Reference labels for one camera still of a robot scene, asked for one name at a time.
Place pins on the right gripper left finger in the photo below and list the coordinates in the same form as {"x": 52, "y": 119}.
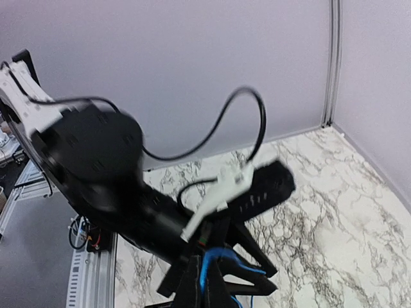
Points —
{"x": 188, "y": 293}

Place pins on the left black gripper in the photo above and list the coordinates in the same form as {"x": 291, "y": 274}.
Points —
{"x": 216, "y": 240}

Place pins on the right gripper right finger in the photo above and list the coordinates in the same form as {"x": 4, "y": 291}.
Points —
{"x": 215, "y": 291}

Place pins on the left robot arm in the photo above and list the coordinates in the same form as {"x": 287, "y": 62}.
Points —
{"x": 94, "y": 156}

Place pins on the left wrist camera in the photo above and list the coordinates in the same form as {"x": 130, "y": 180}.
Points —
{"x": 243, "y": 193}

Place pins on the aluminium front rail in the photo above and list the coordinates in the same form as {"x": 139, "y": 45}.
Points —
{"x": 38, "y": 266}

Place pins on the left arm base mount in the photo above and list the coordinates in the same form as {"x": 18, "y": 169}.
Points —
{"x": 85, "y": 235}

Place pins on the left aluminium corner post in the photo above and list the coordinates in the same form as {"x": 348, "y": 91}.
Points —
{"x": 334, "y": 61}

